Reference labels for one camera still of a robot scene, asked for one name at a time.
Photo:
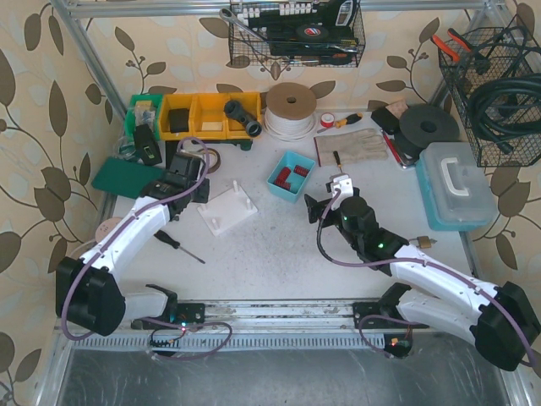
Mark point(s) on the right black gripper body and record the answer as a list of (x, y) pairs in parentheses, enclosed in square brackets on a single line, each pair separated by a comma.
[(325, 211)]

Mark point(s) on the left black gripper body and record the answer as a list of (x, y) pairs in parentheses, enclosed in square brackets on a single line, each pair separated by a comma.
[(199, 190)]

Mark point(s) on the red spring long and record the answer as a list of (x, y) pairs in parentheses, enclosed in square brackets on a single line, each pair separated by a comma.
[(283, 184), (283, 174)]

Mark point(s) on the brown tape roll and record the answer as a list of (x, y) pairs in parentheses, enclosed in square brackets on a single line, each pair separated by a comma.
[(215, 158)]

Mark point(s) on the red spring short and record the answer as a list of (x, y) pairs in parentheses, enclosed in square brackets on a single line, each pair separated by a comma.
[(301, 171)]

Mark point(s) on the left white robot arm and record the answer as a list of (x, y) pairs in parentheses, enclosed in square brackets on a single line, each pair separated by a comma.
[(87, 288)]

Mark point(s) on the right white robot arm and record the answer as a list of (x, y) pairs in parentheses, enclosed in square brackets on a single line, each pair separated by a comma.
[(498, 321)]

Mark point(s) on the black aluminium extrusion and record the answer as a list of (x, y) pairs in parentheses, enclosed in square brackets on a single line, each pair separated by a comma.
[(173, 154)]

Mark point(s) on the teal plastic bin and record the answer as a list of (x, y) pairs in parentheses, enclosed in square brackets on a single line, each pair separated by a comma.
[(291, 159)]

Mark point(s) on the black yellow screwdriver thin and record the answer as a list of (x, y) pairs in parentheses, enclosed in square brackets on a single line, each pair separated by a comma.
[(338, 162)]

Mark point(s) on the black orange screwdriver left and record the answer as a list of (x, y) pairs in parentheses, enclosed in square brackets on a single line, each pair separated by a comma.
[(167, 239)]

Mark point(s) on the black foam block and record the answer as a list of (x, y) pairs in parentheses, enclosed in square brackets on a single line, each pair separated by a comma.
[(179, 120)]

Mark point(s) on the green case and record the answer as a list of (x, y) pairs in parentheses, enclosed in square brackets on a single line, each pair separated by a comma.
[(123, 178)]

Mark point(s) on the yellow triple bin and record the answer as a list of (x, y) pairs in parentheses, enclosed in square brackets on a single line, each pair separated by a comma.
[(206, 118)]

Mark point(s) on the beige work glove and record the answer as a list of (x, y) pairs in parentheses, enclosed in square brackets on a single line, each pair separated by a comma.
[(357, 146)]

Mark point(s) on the red utility knife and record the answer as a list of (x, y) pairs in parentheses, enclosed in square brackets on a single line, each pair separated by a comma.
[(402, 159)]

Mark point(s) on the brass padlock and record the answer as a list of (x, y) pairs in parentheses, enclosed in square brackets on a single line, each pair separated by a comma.
[(425, 242)]

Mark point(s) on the green bin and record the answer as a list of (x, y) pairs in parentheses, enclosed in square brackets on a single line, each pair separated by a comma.
[(143, 110)]

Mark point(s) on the grey pipe fitting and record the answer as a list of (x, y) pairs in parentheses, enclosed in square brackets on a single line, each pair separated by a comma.
[(234, 110)]

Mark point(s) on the red white tape roll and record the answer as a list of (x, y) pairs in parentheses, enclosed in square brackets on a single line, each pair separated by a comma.
[(327, 120)]

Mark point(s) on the pink round power strip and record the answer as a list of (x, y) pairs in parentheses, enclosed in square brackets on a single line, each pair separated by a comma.
[(106, 227)]

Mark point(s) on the black sander block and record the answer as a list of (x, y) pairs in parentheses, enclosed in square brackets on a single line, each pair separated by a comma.
[(386, 120)]

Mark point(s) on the clear teal toolbox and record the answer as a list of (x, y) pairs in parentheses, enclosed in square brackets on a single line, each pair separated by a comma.
[(455, 192)]

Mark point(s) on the black disc spool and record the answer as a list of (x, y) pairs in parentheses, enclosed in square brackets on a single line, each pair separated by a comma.
[(422, 125)]

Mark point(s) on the black electrical tape roll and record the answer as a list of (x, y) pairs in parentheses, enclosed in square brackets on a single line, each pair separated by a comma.
[(311, 33)]

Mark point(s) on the white peg base plate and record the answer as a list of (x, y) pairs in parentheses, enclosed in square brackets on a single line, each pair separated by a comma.
[(227, 209)]

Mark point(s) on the white cable spool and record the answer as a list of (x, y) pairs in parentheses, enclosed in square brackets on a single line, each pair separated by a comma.
[(290, 112)]

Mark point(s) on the wire basket top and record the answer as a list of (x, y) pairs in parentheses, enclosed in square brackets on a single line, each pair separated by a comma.
[(263, 33)]

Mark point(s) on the wire basket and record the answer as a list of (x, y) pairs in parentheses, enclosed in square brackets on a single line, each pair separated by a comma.
[(497, 95), (263, 33)]

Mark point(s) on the wire basket right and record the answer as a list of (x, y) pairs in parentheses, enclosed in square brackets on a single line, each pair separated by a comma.
[(497, 95)]

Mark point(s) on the orange handled pliers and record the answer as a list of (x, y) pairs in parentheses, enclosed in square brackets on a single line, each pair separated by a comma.
[(456, 39)]

